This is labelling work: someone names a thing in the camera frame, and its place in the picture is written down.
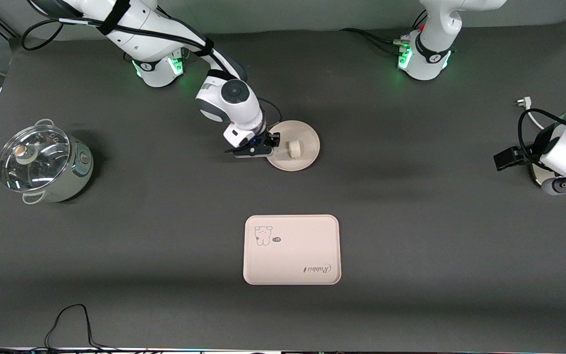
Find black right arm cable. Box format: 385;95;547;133
21;15;283;129

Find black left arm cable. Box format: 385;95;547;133
517;108;566;159

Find black loose floor cable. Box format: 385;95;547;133
0;304;151;354

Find glass pot lid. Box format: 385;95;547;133
0;124;71;192

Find beige rectangular printed tray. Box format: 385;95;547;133
243;214;342;286

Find white toaster plug cable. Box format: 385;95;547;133
516;97;545;130

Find black left arm base cables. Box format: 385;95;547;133
340;10;428;57

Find silver pot with glass lid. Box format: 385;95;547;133
0;119;94;205

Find round beige plate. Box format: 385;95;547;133
267;120;321;172

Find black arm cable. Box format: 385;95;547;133
21;15;283;129
517;108;566;159

